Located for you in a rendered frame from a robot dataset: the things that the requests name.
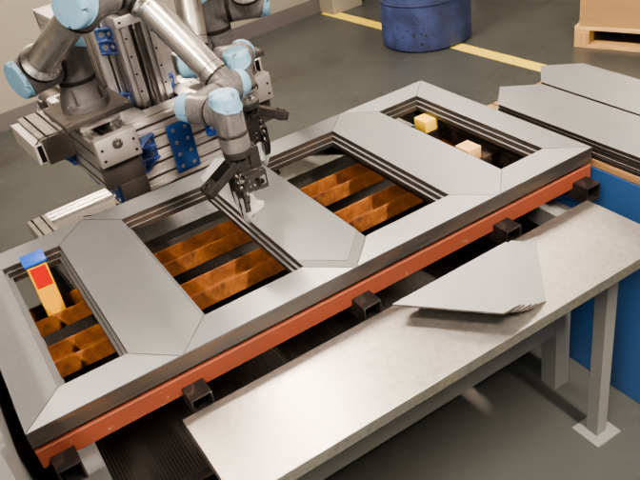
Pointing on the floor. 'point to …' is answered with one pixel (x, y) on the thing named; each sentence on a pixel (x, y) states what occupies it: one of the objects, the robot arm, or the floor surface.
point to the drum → (425, 24)
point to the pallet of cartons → (596, 21)
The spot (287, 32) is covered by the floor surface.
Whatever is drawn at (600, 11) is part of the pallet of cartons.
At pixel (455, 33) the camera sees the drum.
